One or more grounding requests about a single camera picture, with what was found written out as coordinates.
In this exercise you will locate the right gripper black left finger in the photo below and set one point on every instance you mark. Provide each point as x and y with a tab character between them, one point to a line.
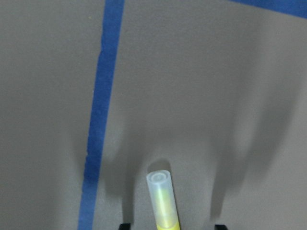
125	226

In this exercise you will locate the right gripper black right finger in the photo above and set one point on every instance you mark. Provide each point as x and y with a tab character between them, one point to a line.
220	227

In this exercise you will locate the yellow highlighter pen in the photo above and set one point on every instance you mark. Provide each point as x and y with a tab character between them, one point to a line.
163	200

